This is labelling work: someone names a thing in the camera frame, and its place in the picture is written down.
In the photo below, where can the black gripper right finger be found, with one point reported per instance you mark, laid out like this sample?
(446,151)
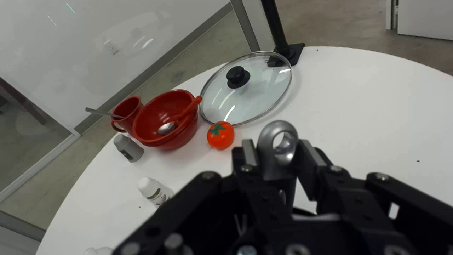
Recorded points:
(316,172)

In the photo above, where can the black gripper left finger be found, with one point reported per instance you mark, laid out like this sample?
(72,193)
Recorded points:
(245,172)

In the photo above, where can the glass pot lid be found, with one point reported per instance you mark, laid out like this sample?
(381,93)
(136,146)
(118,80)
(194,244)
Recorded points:
(245,88)

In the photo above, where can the metal spoon in cup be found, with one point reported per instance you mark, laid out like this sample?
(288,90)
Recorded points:
(104,114)

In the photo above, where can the orange tomato toy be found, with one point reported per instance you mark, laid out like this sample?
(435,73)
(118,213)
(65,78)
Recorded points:
(221,135)

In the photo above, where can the white round table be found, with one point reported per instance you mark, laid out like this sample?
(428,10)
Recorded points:
(367,111)

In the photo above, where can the small white bottle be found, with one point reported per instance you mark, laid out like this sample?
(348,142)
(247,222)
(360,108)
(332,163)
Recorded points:
(155,192)

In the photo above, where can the red bowl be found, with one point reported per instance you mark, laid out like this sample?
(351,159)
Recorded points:
(157,112)

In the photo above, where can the grey salt shaker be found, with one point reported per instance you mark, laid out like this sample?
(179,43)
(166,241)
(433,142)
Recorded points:
(128,148)

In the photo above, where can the red cup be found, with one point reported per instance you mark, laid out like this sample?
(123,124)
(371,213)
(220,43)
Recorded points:
(125,114)

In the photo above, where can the black camera stand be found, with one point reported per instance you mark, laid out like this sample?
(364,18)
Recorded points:
(290,52)

